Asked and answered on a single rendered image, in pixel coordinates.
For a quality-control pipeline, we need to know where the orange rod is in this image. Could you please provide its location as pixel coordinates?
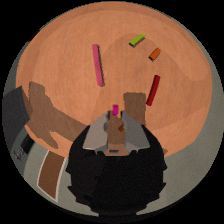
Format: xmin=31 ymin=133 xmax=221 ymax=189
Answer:
xmin=118 ymin=124 xmax=124 ymax=132
xmin=148 ymin=48 xmax=161 ymax=60

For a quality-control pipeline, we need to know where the magenta rod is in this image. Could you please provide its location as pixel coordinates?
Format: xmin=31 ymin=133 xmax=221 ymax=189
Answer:
xmin=113 ymin=105 xmax=118 ymax=115

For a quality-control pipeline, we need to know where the pink rod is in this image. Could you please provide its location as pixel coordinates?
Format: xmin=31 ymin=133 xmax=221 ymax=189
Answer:
xmin=92 ymin=44 xmax=104 ymax=86

